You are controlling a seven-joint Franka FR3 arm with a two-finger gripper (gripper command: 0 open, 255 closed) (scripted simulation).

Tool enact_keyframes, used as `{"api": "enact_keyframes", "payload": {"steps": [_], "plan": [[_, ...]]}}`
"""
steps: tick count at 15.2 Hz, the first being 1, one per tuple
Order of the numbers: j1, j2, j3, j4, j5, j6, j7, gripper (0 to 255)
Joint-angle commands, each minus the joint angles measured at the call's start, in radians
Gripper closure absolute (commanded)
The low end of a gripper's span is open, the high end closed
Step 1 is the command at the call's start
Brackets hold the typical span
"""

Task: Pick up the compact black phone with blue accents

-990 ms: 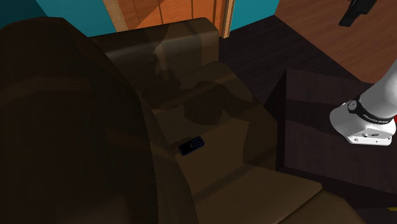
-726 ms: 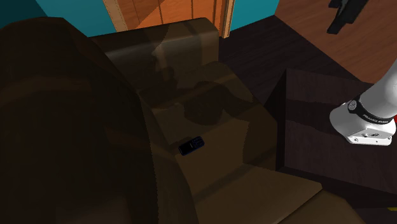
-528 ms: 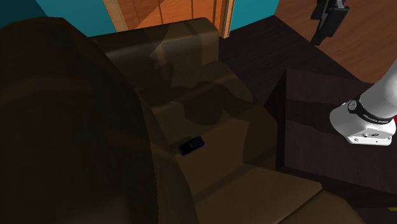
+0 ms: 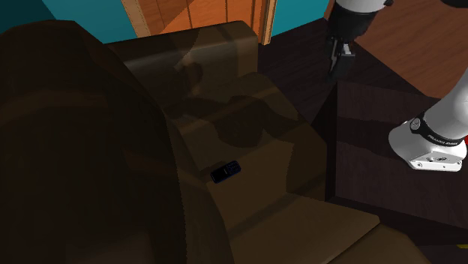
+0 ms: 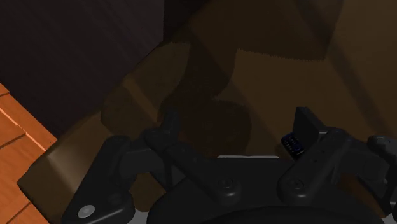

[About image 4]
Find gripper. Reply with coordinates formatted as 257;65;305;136
328;2;378;81

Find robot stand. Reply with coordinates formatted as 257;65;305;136
310;78;468;247

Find orange wooden door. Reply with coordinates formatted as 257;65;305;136
120;0;279;47

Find black mobile phone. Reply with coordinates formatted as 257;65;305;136
210;159;242;185

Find brown sofa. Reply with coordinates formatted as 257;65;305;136
0;19;433;264

